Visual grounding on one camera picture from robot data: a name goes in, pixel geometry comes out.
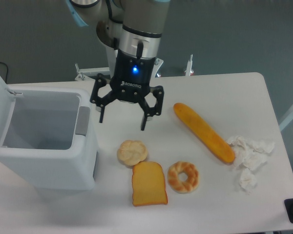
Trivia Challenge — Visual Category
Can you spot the white plastic trash can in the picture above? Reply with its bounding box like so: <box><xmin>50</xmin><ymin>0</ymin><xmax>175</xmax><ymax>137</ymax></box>
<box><xmin>0</xmin><ymin>77</ymin><xmax>99</xmax><ymax>190</ymax></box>

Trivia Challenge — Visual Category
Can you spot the small crumpled white tissue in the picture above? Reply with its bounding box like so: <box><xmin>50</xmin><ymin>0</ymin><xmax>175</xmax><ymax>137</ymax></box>
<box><xmin>239</xmin><ymin>168</ymin><xmax>257</xmax><ymax>193</ymax></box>

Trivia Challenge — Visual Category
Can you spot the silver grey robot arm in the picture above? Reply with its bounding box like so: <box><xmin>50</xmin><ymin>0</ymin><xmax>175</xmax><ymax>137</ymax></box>
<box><xmin>67</xmin><ymin>0</ymin><xmax>170</xmax><ymax>130</ymax></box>

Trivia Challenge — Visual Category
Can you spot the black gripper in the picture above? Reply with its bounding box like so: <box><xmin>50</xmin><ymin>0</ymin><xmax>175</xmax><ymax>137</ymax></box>
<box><xmin>90</xmin><ymin>50</ymin><xmax>164</xmax><ymax>131</ymax></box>

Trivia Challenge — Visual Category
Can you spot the large crumpled white tissue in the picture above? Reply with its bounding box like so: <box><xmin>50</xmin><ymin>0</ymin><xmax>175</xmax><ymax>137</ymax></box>
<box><xmin>226</xmin><ymin>136</ymin><xmax>275</xmax><ymax>171</ymax></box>

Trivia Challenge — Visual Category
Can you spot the braided ring bread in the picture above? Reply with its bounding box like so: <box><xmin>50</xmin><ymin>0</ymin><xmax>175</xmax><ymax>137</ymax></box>
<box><xmin>167</xmin><ymin>161</ymin><xmax>200</xmax><ymax>194</ymax></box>

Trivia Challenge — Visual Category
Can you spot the round flower-shaped bun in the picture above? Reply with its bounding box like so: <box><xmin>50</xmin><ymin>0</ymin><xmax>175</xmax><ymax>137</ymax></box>
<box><xmin>117</xmin><ymin>140</ymin><xmax>148</xmax><ymax>166</ymax></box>

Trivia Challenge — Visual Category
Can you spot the long orange baguette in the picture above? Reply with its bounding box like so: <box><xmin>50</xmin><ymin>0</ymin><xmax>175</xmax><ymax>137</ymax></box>
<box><xmin>173</xmin><ymin>103</ymin><xmax>235</xmax><ymax>164</ymax></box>

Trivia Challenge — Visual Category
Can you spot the orange toast slice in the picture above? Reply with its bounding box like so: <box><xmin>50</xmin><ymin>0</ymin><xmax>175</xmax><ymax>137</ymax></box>
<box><xmin>131</xmin><ymin>161</ymin><xmax>168</xmax><ymax>207</ymax></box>

